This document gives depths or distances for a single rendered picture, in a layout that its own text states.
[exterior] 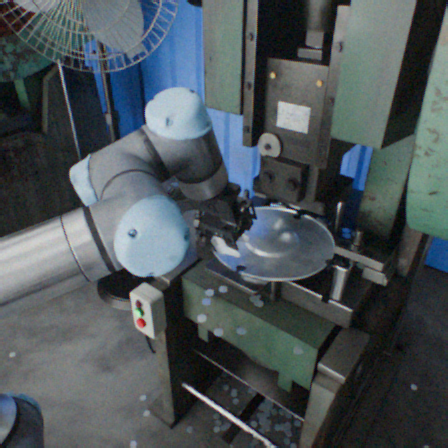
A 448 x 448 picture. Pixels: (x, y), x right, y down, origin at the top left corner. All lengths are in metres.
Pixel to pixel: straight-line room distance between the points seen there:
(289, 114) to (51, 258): 0.59
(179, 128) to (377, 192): 0.73
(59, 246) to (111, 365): 1.34
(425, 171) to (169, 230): 0.28
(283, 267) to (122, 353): 1.03
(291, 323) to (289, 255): 0.16
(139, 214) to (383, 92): 0.48
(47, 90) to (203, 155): 1.75
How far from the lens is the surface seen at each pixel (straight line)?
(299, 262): 0.90
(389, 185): 1.11
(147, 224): 0.38
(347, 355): 0.92
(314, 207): 0.92
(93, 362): 1.75
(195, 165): 0.54
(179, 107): 0.51
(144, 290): 1.06
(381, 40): 0.72
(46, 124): 2.26
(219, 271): 0.86
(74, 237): 0.40
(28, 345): 1.91
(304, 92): 0.84
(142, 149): 0.51
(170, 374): 1.31
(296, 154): 0.88
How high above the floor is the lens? 1.33
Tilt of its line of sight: 34 degrees down
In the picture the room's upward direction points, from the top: straight up
